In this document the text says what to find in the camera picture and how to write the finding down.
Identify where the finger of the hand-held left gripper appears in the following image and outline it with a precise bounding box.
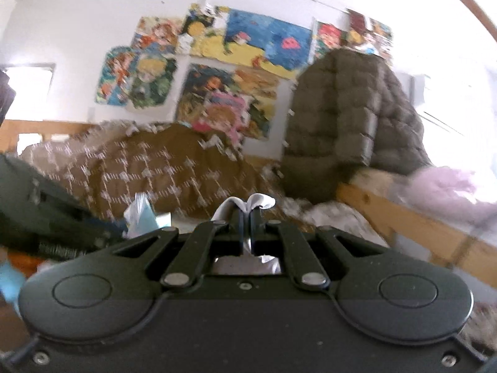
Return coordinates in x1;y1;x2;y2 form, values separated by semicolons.
83;212;129;249

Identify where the grey swirl patterned blanket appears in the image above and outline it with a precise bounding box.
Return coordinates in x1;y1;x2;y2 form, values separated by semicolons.
264;163;389;249

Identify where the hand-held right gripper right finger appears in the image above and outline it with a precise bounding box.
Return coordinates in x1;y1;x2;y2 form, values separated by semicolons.
250;209;386;292

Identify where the small pink figure poster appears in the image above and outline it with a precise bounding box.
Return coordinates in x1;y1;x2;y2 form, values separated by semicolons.
194;93;249;144

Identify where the white wall box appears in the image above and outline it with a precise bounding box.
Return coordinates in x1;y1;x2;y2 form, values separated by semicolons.
412;74;431;105

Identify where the large yellow blue poster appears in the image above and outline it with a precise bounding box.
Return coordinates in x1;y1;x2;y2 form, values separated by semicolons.
190;6;313;80

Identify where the red green wall poster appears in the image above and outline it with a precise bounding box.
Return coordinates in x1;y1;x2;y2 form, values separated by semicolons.
312;10;393;67

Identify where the window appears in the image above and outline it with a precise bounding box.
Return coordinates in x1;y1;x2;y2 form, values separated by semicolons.
0;64;55;121

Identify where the brown colourful patterned quilt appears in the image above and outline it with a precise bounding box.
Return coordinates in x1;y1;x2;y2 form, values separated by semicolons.
0;122;323;319

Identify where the olive puffer jacket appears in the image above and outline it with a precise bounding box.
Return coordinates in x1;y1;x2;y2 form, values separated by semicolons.
281;48;433;206

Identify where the white grey cloth bag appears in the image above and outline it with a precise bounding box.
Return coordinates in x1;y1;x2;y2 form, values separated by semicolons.
212;193;282;276

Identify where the blond figure green poster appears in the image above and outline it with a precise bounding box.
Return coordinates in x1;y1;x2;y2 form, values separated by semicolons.
128;52;179;109

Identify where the orange figure wall poster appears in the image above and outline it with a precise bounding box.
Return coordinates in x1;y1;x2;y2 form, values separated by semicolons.
132;16;183;57

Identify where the wooden bed frame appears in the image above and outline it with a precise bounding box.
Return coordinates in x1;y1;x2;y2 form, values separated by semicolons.
0;118;497;276

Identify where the red-haired figure blue poster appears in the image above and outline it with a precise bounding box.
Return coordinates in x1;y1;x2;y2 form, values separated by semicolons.
95;47;136;105

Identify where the light blue white cloth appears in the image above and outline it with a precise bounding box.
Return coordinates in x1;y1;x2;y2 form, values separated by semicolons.
123;192;172;238

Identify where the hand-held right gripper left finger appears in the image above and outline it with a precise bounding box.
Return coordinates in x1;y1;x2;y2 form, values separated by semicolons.
112;208;249;292

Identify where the lilac blanket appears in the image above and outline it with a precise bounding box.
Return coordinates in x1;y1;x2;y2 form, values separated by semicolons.
400;165;497;234

